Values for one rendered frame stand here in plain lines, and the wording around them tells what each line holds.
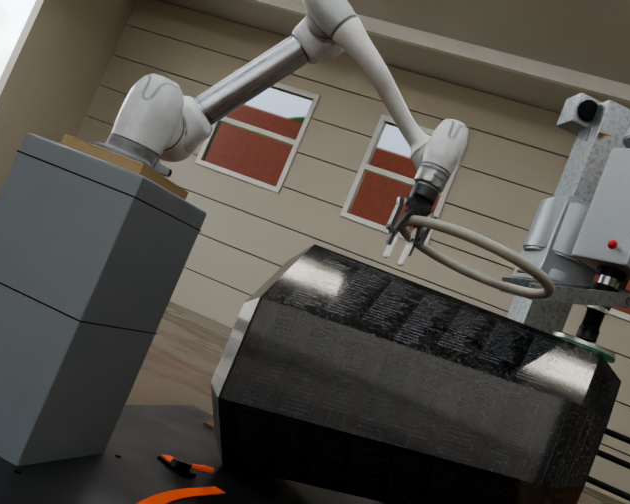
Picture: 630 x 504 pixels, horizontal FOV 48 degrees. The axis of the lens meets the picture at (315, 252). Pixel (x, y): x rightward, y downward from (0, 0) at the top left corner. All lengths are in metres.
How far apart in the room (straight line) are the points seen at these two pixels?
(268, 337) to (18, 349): 0.79
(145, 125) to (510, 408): 1.34
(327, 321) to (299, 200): 7.13
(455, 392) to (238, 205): 7.64
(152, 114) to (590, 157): 2.09
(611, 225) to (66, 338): 1.78
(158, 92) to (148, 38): 9.12
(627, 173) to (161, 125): 1.57
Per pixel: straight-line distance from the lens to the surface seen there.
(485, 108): 9.34
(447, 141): 2.05
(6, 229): 2.06
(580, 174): 3.45
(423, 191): 2.02
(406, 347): 2.25
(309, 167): 9.47
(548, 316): 3.35
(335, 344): 2.28
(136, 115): 2.09
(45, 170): 2.04
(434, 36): 8.41
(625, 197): 2.64
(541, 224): 3.38
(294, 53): 2.32
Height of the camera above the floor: 0.65
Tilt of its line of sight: 4 degrees up
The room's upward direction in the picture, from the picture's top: 23 degrees clockwise
